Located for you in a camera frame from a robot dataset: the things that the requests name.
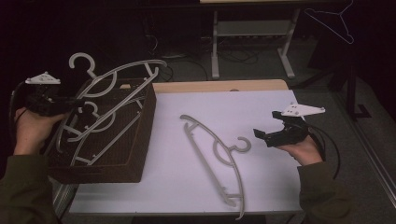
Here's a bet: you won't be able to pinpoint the white metal desk frame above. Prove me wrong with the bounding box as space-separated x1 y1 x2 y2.
210 8 302 80

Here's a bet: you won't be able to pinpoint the thin wire clothes hanger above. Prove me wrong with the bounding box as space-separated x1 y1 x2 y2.
304 0 356 45

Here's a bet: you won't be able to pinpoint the brown woven basket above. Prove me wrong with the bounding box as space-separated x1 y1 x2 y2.
45 77 158 185

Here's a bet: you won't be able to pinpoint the person's left hand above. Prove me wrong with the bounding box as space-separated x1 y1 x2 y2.
12 106 68 156

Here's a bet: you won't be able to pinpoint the person's right hand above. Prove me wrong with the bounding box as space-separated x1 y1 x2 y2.
275 134 324 167

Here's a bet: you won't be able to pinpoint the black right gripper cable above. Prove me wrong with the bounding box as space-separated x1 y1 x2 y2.
306 124 342 180

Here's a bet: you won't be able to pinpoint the black floor cables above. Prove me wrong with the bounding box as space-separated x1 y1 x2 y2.
157 46 261 82

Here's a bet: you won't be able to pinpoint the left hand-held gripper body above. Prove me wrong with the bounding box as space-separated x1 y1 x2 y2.
24 71 78 118

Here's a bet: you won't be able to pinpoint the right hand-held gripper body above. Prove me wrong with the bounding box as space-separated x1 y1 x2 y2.
265 103 326 147

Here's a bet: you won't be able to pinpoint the black floor stand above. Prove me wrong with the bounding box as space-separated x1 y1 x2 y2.
292 55 373 120

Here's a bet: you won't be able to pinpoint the white table cover sheet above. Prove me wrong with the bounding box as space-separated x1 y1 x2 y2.
68 90 303 216

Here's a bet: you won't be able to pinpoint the metal floor rail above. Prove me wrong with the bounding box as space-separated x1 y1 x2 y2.
332 92 396 200

